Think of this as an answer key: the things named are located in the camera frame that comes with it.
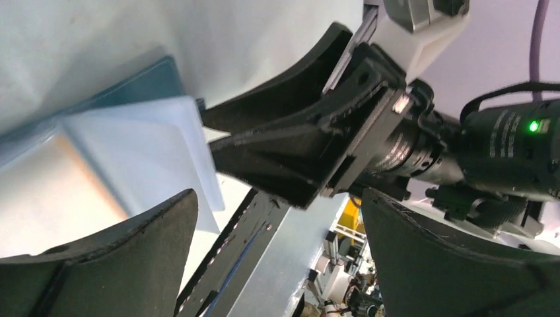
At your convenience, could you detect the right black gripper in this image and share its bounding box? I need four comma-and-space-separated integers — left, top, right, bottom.
201, 22, 464, 207

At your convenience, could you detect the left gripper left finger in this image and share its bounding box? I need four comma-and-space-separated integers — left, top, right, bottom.
1, 189, 198, 316

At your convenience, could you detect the blue card holder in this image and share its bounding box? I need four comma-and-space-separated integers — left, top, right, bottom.
1, 57, 225, 258

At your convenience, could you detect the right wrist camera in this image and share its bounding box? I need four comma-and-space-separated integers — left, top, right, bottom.
361, 0, 470, 83

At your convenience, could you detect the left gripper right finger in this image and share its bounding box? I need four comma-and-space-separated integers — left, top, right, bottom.
362, 189, 559, 316

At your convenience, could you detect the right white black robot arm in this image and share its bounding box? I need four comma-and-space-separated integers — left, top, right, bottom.
201, 20, 559, 229

